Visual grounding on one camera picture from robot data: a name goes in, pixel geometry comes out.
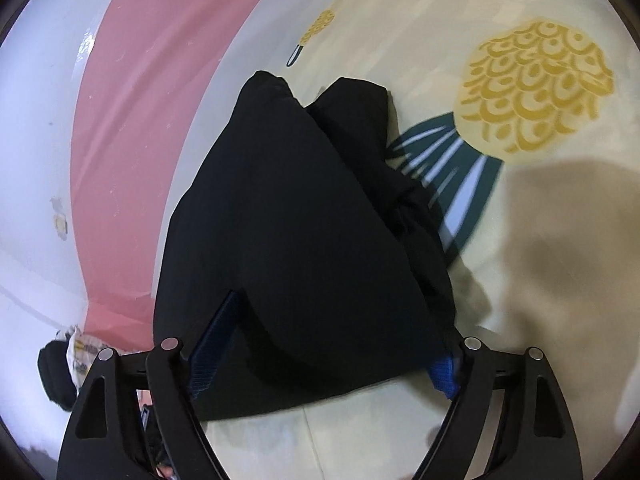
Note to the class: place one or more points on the yellow wall sticker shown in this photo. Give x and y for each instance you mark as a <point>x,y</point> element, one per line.
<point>60,220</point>

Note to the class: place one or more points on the black bag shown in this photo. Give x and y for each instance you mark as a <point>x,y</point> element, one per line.
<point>55,375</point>

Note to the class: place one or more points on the black coat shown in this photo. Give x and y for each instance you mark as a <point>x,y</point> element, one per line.
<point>300,260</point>

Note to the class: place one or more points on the white pineapple-print cloth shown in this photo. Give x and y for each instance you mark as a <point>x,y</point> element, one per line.
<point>82,355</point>

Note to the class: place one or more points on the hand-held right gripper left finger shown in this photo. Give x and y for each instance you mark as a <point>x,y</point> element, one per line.
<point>215,345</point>

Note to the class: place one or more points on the yellow pineapple-print bed sheet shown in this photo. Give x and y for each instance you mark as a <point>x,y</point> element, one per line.
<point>550,260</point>

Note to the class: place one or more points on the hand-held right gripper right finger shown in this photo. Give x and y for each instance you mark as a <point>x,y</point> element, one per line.
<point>446,375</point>

